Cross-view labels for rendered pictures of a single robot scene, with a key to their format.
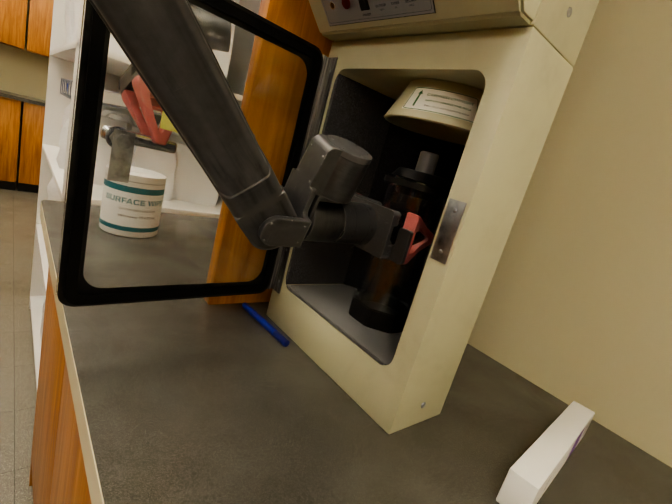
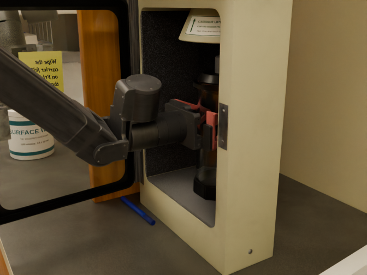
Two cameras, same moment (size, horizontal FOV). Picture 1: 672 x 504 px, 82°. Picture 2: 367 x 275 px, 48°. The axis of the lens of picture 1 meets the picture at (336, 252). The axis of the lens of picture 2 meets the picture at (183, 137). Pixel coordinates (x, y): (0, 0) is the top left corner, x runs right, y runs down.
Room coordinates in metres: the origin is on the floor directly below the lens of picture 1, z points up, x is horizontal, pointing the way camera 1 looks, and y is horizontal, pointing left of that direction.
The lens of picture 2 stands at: (-0.17, -0.16, 1.38)
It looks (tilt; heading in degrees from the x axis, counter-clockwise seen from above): 18 degrees down; 11
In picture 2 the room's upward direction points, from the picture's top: straight up
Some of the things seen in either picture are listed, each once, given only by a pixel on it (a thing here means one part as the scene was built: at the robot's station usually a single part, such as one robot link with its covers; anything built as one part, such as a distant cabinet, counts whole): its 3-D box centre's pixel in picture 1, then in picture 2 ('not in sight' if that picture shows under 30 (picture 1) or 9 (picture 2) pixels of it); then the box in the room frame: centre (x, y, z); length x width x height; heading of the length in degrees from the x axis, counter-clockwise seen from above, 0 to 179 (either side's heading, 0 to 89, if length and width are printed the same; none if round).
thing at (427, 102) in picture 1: (449, 114); (228, 23); (0.58, -0.10, 1.34); 0.18 x 0.18 x 0.05
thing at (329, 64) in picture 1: (298, 181); (135, 97); (0.64, 0.09, 1.19); 0.03 x 0.02 x 0.39; 42
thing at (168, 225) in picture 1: (205, 163); (59, 108); (0.52, 0.20, 1.19); 0.30 x 0.01 x 0.40; 137
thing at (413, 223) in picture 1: (404, 234); (213, 125); (0.53, -0.09, 1.17); 0.09 x 0.07 x 0.07; 132
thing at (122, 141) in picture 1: (120, 155); (1, 123); (0.43, 0.26, 1.18); 0.02 x 0.02 x 0.06; 47
